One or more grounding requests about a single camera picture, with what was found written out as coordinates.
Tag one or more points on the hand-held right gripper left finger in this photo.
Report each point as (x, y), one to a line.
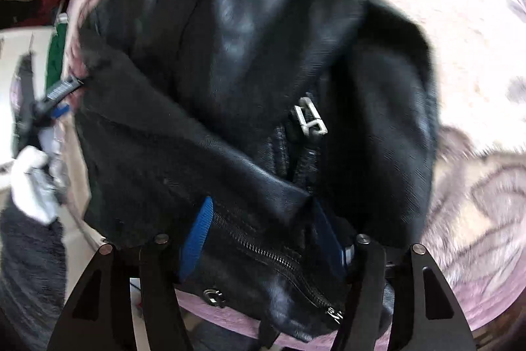
(197, 236)

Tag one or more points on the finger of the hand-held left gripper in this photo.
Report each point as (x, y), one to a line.
(61, 90)

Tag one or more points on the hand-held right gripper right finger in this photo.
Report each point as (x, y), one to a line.
(333, 248)

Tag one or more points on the black leather jacket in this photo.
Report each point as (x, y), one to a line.
(230, 88)

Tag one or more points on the person's left forearm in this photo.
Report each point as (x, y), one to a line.
(28, 281)

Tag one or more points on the green cloth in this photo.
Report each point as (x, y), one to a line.
(55, 55)

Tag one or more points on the pink cream floral blanket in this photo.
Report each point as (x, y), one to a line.
(464, 59)

